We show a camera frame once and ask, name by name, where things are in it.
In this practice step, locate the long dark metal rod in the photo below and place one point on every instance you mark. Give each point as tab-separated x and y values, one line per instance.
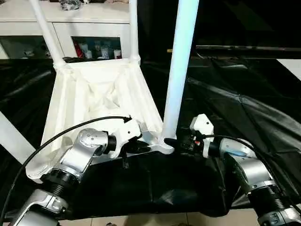
247	48

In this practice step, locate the red cabinet item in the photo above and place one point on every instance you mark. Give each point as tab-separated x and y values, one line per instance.
77	50

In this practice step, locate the small white cup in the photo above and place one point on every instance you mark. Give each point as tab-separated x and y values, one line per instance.
89	54
117	54
104	53

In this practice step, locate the white flat board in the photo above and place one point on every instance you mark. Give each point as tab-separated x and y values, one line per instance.
291	67

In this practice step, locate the small dark brown object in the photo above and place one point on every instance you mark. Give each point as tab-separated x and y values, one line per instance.
109	223

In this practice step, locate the large black backdrop sheet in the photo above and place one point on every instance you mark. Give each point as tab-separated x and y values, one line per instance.
247	21

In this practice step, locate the white plastic table leg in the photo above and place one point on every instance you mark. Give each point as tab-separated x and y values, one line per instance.
133	30
181	58
47	30
11	139

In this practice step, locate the dark patterned ornament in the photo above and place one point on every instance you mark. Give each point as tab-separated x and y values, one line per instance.
70	4

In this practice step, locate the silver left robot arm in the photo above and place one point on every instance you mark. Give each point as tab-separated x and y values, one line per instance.
87	141

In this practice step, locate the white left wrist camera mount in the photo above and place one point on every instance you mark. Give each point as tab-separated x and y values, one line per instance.
130	128

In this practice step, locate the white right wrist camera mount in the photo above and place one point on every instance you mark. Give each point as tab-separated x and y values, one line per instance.
204	124

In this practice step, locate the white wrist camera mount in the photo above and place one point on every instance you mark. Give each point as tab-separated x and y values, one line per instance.
204	124
130	128

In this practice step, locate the small tan label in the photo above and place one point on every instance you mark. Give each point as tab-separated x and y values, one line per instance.
169	50

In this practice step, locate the white glass-door cabinet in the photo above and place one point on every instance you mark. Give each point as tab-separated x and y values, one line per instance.
23	14

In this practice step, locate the white plastic table top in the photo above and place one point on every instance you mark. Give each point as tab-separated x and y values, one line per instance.
105	75

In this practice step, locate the black plastic table mat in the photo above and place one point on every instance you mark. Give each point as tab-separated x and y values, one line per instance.
235	106

